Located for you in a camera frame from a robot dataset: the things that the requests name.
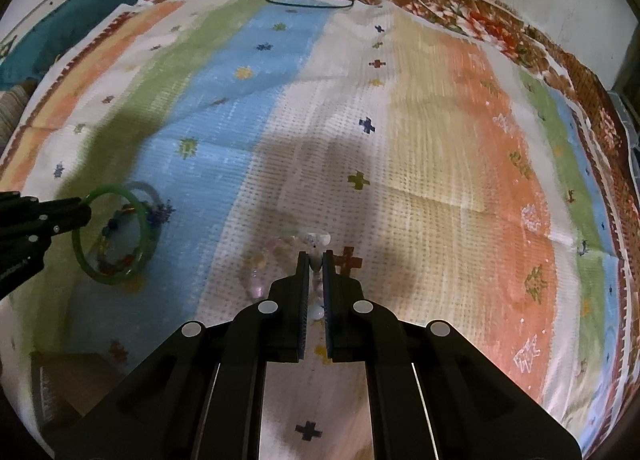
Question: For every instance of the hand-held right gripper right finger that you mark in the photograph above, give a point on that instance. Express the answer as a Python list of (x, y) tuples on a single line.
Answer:
[(330, 300)]

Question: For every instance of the teal pillow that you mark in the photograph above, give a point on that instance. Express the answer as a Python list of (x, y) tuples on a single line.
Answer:
[(75, 15)]

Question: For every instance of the colourful striped cloth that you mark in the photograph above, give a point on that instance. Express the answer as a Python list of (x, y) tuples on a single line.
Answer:
[(400, 165)]

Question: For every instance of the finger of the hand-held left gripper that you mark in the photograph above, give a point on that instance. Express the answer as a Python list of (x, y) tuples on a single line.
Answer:
[(55, 210), (25, 250)]

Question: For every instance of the silver metal tin box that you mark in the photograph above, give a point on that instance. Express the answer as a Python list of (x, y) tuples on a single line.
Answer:
[(65, 380)]

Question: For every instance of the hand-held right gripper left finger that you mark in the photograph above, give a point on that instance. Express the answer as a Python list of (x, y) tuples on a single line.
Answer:
[(301, 300)]

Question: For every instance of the grey striped pillow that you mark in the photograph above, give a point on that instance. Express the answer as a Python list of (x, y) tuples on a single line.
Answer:
[(12, 110)]

